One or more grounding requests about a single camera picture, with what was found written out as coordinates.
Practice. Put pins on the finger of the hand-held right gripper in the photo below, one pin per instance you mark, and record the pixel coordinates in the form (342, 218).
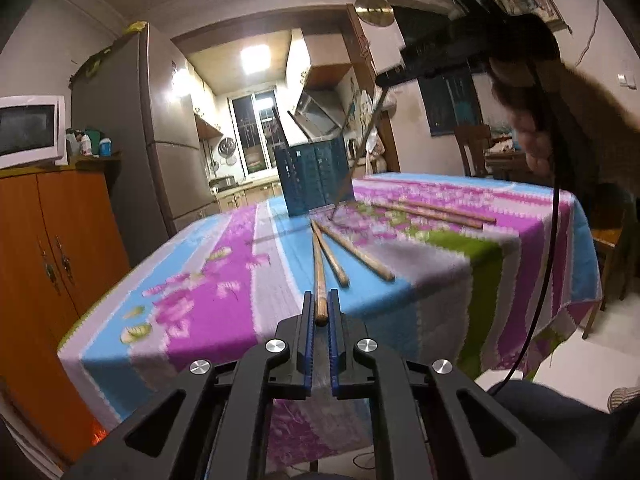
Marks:
(435, 55)

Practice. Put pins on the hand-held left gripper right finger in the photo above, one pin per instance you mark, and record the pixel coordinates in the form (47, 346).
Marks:
(400, 410)

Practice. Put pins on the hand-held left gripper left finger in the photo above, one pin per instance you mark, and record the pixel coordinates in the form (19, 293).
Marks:
(240, 410)

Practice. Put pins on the single wooden chopstick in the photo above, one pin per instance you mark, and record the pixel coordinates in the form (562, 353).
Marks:
(320, 290)
(361, 152)

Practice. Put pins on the row of wooden chopsticks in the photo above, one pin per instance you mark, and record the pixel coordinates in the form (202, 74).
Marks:
(355, 250)

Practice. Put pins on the blue perforated utensil holder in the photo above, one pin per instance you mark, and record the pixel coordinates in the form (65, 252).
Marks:
(315, 180)

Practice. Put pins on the person's right forearm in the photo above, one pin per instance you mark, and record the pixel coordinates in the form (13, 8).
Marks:
(600, 125)

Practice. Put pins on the person's right hand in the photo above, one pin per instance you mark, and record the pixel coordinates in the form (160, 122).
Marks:
(525, 115)

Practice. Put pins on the dark barred window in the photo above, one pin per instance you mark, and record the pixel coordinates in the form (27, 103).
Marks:
(450, 105)

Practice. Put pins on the wooden dining chair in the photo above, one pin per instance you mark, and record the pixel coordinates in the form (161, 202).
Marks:
(472, 150)

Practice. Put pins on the floral colourful tablecloth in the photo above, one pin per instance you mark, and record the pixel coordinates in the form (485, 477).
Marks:
(210, 290)

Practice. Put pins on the steel electric kettle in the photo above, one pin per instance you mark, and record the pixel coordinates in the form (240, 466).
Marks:
(352, 147)

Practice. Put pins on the steel range hood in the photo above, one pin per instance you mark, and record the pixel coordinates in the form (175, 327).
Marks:
(315, 112)

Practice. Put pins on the person's leg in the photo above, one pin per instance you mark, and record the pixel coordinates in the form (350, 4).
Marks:
(560, 435)

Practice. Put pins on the square kitchen ceiling light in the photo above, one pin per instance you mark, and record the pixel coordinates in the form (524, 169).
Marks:
(256, 59)

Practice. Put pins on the kitchen window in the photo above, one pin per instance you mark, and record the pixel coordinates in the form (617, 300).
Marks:
(252, 135)

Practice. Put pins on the person's shoe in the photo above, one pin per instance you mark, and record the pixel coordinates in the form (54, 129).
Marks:
(625, 400)

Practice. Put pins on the hanging round colander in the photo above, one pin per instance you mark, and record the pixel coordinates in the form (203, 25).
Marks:
(227, 151)

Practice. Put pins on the orange wooden cabinet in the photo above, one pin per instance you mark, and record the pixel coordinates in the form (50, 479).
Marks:
(35, 270)

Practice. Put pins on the grey refrigerator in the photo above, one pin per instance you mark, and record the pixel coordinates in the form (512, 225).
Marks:
(145, 135)

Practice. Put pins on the small blue jar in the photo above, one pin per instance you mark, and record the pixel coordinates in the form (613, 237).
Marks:
(105, 147)

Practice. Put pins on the yellow plastic bag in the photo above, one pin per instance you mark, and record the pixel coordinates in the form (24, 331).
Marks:
(136, 27)

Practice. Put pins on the small white bottle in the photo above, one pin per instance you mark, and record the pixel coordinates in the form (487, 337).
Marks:
(86, 145)

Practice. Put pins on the white microwave oven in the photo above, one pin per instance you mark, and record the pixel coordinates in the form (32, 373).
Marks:
(30, 130)

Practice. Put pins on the framed wall picture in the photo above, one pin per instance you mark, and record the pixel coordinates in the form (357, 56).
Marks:
(532, 2)

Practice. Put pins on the round gold wall plate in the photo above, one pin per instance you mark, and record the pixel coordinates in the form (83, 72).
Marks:
(374, 10)

